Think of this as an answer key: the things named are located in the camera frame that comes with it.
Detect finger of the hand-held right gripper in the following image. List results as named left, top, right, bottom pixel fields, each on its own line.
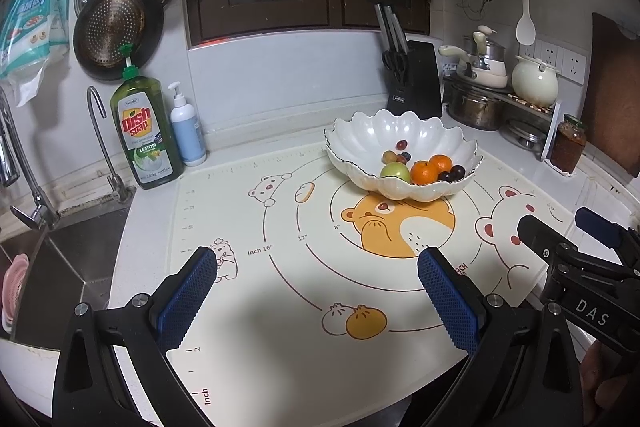
left=575, top=207, right=640, bottom=268
left=517, top=214, right=581, bottom=265

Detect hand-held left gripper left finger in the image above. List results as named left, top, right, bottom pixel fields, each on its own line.
left=51, top=246, right=218, bottom=427

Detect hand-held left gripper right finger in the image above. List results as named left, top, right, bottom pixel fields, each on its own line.
left=417, top=246, right=585, bottom=427

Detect green round fruit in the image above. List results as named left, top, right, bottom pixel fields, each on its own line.
left=380, top=163, right=412, bottom=182

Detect white scalloped ceramic bowl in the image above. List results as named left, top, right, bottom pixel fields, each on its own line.
left=325, top=108, right=482, bottom=202

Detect person's right hand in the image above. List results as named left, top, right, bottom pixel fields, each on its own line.
left=579, top=342, right=632, bottom=427

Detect glass jar of chili sauce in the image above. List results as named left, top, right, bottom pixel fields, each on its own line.
left=550, top=114, right=587, bottom=172

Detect steel pan lid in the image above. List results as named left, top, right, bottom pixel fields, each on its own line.
left=505, top=119, right=548, bottom=150

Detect metal pot rack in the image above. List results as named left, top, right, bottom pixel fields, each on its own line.
left=442, top=74, right=563, bottom=162

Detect cream bear print silicone mat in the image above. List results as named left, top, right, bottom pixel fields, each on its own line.
left=165, top=142, right=573, bottom=427

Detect dark wooden cutting board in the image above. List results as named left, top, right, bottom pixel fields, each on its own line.
left=582, top=12, right=640, bottom=178

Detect wooden bead trivet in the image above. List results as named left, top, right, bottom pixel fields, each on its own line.
left=507, top=93, right=553, bottom=112

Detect stainless steel sink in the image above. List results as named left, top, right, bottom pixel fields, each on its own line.
left=0, top=207, right=133, bottom=353

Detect steel stock pot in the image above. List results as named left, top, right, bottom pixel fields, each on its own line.
left=445, top=82, right=506, bottom=131

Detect cream lidded casserole pot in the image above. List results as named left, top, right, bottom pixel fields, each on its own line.
left=511, top=55, right=559, bottom=108

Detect green dish soap bottle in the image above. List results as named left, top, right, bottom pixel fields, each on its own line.
left=110, top=44, right=184, bottom=190

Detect white blue pump bottle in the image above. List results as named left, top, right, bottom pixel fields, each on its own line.
left=167, top=82, right=207, bottom=166

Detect thin chrome gooseneck tap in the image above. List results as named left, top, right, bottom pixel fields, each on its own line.
left=86, top=86, right=137, bottom=205

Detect steel pot with cream lid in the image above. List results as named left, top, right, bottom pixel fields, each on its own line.
left=462, top=25, right=506, bottom=70

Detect black knife block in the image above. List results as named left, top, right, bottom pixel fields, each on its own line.
left=387, top=40, right=443, bottom=120

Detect white rice paddle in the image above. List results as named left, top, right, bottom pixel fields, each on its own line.
left=516, top=0, right=537, bottom=46

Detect chrome kitchen faucet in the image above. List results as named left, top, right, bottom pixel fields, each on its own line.
left=0, top=87, right=61, bottom=230

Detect perforated dark strainer pan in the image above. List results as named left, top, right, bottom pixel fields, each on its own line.
left=73, top=0, right=165, bottom=82

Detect green white paper towel pack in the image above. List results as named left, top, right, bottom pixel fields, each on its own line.
left=0, top=0, right=71, bottom=80

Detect cream long handle saucepan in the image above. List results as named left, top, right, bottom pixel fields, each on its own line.
left=439, top=44, right=508, bottom=88

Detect black handle kitchen scissors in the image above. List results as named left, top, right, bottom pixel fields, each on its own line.
left=381, top=49, right=409, bottom=86

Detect hanging wire trivet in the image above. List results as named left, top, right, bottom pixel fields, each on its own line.
left=460, top=0, right=488, bottom=28

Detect steel handle knife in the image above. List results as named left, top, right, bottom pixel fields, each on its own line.
left=385, top=6, right=407, bottom=51
left=375, top=4, right=398, bottom=52

